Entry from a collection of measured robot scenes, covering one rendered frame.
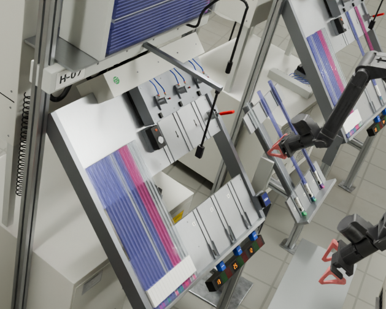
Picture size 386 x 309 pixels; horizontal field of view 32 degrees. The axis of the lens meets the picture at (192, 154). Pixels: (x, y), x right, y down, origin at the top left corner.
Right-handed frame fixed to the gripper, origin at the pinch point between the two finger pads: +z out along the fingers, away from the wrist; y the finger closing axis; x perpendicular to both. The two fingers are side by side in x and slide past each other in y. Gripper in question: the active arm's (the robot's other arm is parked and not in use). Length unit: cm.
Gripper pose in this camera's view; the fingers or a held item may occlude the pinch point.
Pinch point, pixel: (272, 149)
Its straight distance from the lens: 255.5
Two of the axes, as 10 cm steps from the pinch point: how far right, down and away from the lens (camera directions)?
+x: 4.6, 8.6, 2.2
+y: -4.7, 4.5, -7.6
